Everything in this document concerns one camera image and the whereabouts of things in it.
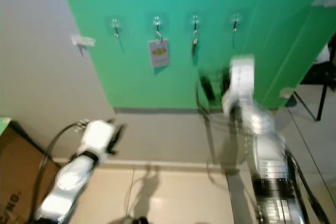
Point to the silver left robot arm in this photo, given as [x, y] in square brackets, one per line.
[68, 182]

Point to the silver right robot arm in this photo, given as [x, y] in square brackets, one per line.
[268, 150]

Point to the white key tag card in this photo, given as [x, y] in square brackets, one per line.
[158, 53]

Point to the brown cardboard box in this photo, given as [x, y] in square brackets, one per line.
[18, 177]

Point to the white tape piece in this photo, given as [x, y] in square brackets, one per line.
[83, 40]

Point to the black folding chair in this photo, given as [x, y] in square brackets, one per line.
[320, 73]

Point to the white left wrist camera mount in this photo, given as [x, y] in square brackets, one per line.
[97, 136]

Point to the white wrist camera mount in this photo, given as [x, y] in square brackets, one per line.
[97, 136]
[241, 82]

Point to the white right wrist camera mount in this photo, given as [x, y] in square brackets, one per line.
[241, 82]

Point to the clear adhesive wall hook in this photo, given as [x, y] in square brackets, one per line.
[196, 23]
[235, 23]
[115, 27]
[157, 22]

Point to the large green wall sheet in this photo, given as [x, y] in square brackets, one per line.
[136, 82]

